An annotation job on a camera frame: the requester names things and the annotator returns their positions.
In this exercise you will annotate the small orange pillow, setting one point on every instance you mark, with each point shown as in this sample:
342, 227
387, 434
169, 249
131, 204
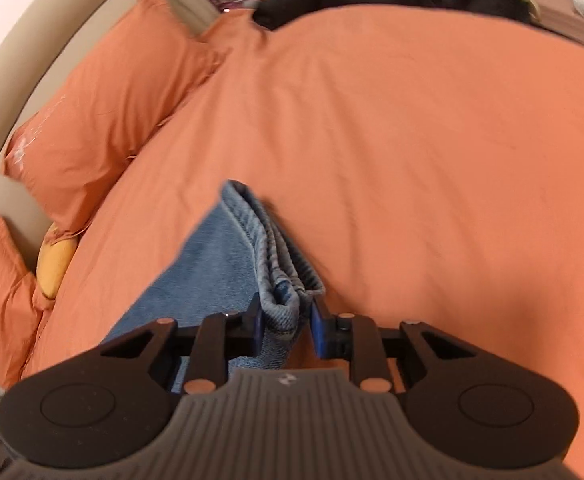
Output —
2, 305

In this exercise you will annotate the beige bed headboard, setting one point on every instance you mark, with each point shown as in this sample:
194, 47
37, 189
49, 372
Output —
27, 55

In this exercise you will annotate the blue denim pants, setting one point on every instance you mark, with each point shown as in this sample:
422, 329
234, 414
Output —
222, 270

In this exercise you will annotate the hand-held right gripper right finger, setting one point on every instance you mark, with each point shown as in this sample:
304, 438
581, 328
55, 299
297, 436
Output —
318, 331

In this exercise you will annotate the orange bed sheet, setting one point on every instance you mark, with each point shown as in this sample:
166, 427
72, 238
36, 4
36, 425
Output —
402, 170

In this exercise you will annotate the large orange pillow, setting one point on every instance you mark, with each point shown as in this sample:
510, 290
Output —
107, 115

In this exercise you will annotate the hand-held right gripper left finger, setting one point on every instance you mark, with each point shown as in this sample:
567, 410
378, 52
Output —
255, 324

